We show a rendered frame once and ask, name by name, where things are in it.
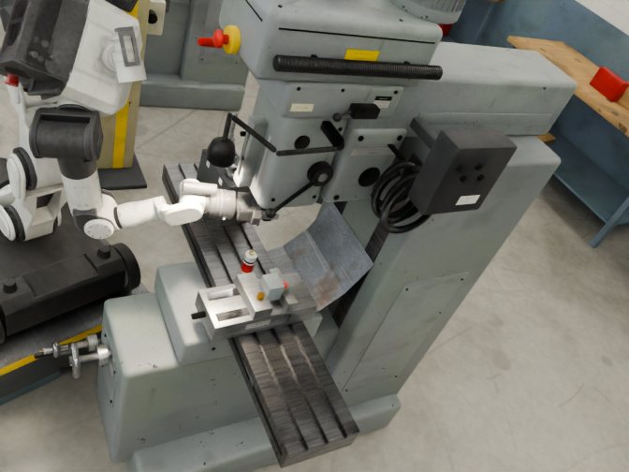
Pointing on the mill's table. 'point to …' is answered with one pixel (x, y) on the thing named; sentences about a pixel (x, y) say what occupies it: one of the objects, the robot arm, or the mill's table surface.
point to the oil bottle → (248, 261)
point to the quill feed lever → (319, 174)
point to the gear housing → (328, 97)
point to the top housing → (329, 36)
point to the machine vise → (213, 324)
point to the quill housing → (271, 182)
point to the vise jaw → (247, 287)
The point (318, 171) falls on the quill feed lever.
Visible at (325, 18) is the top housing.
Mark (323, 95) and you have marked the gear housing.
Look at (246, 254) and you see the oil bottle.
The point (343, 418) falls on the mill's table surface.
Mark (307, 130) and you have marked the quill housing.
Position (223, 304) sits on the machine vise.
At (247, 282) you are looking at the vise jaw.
